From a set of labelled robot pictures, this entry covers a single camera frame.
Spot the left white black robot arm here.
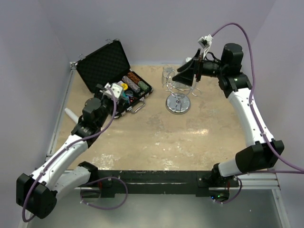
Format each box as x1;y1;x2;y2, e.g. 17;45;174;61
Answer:
16;83;123;223

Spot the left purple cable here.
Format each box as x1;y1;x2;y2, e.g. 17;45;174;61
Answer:
21;86;129;223

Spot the white grey handheld tool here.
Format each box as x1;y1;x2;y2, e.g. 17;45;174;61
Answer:
65;108;79;123

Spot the grey purple chip stack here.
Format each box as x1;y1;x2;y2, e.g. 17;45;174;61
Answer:
122;76;141;93

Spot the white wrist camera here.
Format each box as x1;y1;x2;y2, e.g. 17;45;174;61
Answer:
104;83;124;100
198;34;213;57

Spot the green chip stack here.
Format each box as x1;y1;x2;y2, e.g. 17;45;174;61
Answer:
138;81;152;93

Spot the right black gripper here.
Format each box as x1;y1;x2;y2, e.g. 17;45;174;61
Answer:
173;49;227;86

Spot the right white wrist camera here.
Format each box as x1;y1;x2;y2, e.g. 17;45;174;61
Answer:
198;34;213;57

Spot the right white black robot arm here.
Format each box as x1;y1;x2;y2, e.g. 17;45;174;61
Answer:
172;43;285;187

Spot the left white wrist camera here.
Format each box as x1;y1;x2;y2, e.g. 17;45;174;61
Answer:
104;83;124;100

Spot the black poker chip case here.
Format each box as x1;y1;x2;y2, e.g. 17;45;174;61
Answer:
75;39;153;118

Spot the brown orange chip stack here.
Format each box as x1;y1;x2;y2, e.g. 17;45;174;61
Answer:
127;72;145;89

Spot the teal dealer block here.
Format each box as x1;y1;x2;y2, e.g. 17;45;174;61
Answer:
121;91;129;103

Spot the chrome wine glass rack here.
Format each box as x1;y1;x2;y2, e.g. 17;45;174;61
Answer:
163;68;201;114

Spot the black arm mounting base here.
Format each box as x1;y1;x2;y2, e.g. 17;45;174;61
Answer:
81;170;239;198

